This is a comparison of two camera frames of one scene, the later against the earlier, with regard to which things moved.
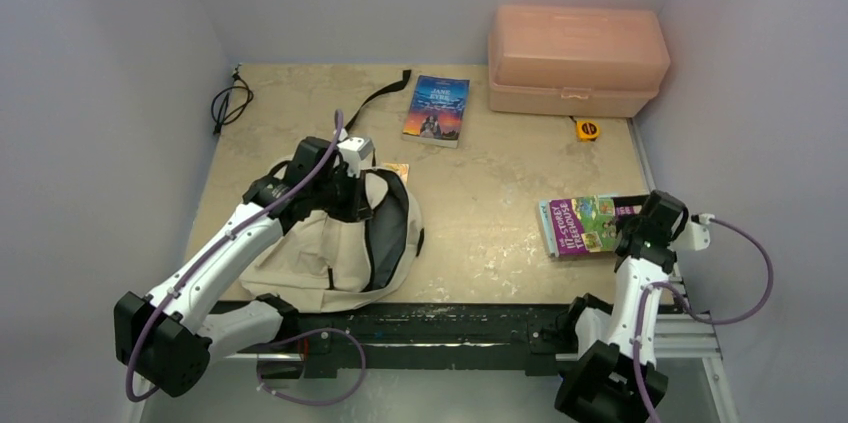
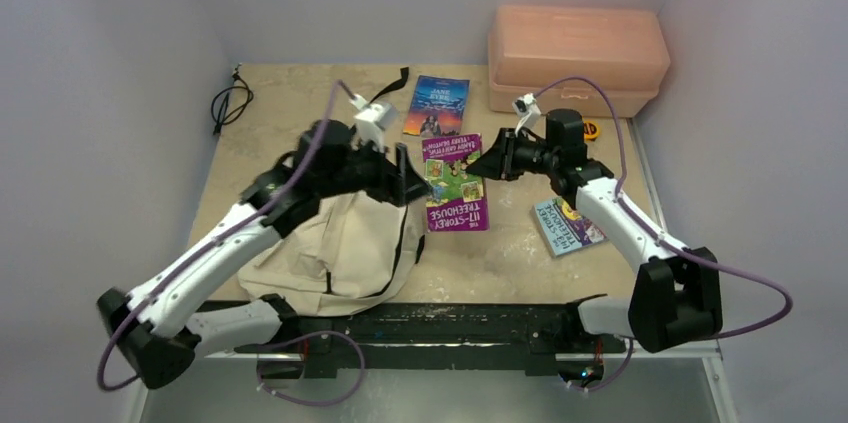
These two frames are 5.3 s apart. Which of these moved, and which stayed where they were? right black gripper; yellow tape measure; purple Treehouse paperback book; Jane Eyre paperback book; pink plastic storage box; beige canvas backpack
Moved: right black gripper; purple Treehouse paperback book
Stayed: yellow tape measure; pink plastic storage box; Jane Eyre paperback book; beige canvas backpack
